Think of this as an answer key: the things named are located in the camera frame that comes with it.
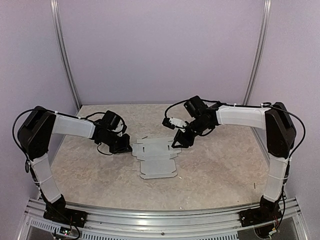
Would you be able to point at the left aluminium frame post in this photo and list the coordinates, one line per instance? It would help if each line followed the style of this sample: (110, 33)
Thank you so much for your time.
(55, 11)

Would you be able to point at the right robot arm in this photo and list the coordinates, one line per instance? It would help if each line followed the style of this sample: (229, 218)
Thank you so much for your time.
(273, 119)

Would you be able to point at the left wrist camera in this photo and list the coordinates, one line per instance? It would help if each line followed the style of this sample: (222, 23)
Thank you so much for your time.
(121, 128)

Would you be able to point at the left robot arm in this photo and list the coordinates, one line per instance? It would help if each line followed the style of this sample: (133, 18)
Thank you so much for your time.
(35, 134)

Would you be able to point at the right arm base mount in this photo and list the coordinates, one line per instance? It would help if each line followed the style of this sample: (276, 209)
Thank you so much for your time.
(256, 216)

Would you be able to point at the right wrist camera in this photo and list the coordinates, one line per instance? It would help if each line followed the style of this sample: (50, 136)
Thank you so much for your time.
(174, 123)

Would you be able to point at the right aluminium frame post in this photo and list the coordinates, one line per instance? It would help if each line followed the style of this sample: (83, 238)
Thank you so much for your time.
(259, 51)

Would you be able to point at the aluminium frame post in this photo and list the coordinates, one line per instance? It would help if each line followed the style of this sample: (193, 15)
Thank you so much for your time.
(55, 11)
(259, 51)

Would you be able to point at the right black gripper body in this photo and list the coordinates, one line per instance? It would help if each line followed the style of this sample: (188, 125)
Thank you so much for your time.
(199, 127)

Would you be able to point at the front aluminium rail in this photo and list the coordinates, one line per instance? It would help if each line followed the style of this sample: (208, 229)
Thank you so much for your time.
(126, 224)

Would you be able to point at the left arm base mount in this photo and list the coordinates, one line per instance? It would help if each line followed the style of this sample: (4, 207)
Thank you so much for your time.
(72, 217)

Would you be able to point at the white paper box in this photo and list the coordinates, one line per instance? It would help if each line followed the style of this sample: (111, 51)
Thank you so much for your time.
(157, 157)

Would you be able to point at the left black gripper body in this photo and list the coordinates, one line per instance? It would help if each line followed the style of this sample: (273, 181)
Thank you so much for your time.
(115, 143)

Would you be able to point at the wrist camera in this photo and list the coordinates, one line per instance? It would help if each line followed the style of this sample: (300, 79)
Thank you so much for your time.
(121, 128)
(174, 123)

